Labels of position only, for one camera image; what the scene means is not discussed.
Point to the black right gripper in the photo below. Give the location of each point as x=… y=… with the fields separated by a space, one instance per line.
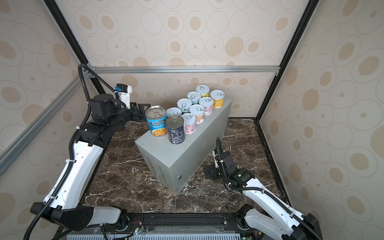
x=212 y=170

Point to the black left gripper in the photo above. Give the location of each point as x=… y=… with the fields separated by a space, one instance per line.
x=139 y=116

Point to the blue label dark can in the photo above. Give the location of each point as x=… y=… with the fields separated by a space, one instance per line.
x=156 y=118

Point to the green label can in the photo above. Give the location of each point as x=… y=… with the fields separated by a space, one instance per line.
x=173 y=112

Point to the teal brown label can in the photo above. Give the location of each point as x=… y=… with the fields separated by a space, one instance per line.
x=184 y=105

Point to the purple white label can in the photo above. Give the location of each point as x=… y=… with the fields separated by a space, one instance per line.
x=190 y=123

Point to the light blue bear can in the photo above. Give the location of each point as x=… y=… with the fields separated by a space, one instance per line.
x=194 y=97

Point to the orange white label can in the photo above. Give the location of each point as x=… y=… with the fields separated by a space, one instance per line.
x=199 y=112

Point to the pink label can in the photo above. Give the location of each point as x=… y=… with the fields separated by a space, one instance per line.
x=208 y=104

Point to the yellow fruit label can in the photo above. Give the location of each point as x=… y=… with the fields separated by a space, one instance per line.
x=203 y=90

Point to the yellow orange label can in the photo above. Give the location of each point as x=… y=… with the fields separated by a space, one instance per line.
x=218 y=97

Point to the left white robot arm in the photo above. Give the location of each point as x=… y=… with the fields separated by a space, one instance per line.
x=106 y=113

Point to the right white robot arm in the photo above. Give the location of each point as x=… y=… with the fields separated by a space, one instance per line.
x=264 y=195

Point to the grey metal cabinet box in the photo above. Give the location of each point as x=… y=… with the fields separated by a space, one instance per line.
x=174 y=165

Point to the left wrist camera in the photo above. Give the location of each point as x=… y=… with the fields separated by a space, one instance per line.
x=124 y=91

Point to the silver horizontal back rail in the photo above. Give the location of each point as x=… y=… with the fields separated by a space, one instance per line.
x=186 y=70

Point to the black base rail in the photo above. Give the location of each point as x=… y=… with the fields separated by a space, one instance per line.
x=161 y=226

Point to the black corner frame post left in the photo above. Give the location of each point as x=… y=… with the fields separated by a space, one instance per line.
x=74 y=44

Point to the black corner frame post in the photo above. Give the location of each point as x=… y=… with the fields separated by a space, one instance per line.
x=298 y=33
x=74 y=44

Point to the silver left side rail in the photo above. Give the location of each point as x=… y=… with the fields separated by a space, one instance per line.
x=43 y=138

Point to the black corner frame post right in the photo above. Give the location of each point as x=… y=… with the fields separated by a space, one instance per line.
x=298 y=33

